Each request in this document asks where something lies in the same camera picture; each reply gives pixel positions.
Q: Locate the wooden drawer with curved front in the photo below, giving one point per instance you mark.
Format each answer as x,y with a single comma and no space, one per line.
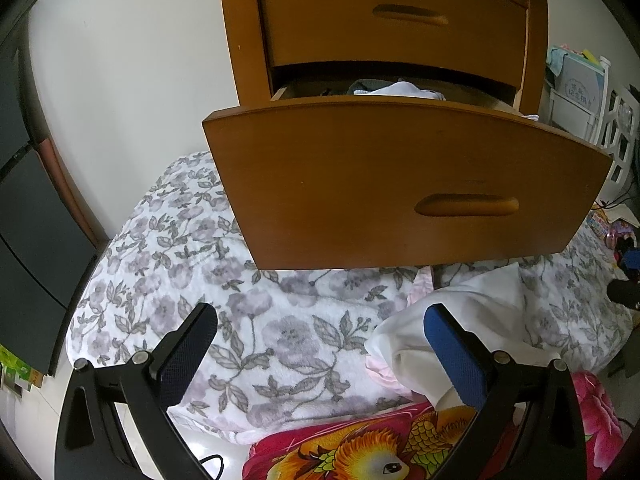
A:
325,185

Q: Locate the dark grey garment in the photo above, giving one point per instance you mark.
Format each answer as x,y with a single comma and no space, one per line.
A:
362,85

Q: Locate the dark cabinet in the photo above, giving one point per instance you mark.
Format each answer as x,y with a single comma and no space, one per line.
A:
30,250

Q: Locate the red printed blanket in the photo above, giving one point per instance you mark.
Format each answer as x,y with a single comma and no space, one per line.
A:
310,455

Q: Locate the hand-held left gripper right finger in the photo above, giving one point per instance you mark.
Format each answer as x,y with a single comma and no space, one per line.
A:
457,360

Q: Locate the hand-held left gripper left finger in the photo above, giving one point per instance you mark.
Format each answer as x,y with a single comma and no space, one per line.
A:
182,355

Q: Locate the green packets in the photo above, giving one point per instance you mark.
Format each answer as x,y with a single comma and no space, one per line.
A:
17,370

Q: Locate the wooden drawer with straight front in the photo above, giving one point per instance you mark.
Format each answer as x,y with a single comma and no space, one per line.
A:
325,25

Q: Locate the pink garment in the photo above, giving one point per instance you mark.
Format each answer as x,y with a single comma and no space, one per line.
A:
382,372

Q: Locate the white patterned cloth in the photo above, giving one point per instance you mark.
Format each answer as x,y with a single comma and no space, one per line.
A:
400,90

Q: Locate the white storage rack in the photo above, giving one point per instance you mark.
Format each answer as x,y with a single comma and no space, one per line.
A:
575,90

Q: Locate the grey floral blanket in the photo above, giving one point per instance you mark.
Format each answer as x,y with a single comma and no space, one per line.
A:
280,330

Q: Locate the colourful toy pile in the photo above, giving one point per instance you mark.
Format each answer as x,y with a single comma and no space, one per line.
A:
612,230

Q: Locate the white garment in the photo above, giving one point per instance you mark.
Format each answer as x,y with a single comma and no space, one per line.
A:
415,330

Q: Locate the wooden nightstand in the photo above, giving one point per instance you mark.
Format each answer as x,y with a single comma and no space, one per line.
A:
240,35

